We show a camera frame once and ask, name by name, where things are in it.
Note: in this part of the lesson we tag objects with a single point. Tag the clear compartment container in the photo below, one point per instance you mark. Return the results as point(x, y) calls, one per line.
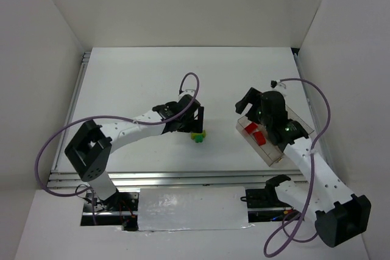
point(269, 153)

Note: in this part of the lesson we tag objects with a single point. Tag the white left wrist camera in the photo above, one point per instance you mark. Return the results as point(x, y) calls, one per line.
point(187, 92)

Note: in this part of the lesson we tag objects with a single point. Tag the green lego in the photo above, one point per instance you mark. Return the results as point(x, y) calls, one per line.
point(198, 138)

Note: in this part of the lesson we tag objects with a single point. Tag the aluminium front rail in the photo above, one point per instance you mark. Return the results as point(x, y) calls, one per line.
point(178, 179)

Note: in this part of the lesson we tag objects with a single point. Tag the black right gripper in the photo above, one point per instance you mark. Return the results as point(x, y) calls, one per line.
point(251, 101)

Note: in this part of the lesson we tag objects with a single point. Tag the white glossy cover plate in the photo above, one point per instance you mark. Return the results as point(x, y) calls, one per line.
point(203, 208)

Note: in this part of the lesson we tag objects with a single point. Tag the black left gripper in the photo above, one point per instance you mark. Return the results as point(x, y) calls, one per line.
point(197, 117)

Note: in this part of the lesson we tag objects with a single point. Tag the yellow-green long lego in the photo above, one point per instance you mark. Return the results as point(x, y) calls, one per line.
point(203, 133)

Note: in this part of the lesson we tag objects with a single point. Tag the red lego brick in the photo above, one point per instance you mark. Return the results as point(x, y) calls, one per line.
point(252, 127)

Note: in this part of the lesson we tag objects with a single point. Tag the red lego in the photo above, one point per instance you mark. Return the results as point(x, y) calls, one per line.
point(259, 138)

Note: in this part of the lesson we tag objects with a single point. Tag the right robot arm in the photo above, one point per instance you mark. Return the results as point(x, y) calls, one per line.
point(276, 133)

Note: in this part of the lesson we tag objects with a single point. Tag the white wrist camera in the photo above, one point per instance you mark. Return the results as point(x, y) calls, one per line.
point(277, 85)
point(187, 92)

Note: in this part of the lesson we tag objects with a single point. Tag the aluminium right rail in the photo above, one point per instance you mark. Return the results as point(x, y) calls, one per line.
point(308, 90)

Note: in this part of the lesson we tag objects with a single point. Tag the aluminium left rail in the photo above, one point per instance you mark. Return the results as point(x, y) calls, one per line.
point(80, 77)

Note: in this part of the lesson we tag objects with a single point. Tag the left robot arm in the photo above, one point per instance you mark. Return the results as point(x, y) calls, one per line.
point(89, 149)

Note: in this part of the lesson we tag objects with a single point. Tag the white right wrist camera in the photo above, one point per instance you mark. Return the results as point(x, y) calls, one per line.
point(277, 85)

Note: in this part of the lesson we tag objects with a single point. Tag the aluminium rail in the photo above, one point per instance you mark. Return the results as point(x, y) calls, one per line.
point(308, 90)
point(178, 179)
point(80, 77)

